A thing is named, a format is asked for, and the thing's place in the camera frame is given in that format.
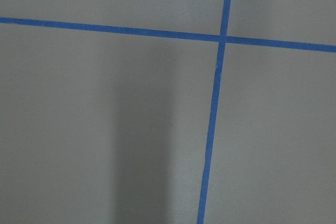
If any blue tape line lengthwise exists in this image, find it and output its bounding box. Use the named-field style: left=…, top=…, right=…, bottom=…
left=196, top=0, right=231, bottom=224

